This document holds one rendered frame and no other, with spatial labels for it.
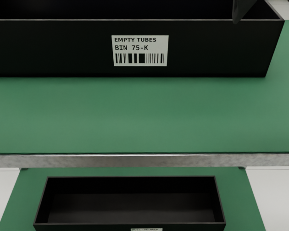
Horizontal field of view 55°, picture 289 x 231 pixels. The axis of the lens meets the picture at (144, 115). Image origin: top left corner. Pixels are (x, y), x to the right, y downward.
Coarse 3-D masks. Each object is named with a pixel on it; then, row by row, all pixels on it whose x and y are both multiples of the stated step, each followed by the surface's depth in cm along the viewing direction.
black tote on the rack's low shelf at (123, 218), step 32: (64, 192) 100; (96, 192) 100; (128, 192) 101; (160, 192) 101; (192, 192) 101; (64, 224) 82; (96, 224) 82; (128, 224) 82; (160, 224) 82; (192, 224) 82; (224, 224) 82
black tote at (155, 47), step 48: (0, 0) 59; (48, 0) 59; (96, 0) 59; (144, 0) 59; (192, 0) 59; (0, 48) 48; (48, 48) 48; (96, 48) 48; (144, 48) 48; (192, 48) 48; (240, 48) 48
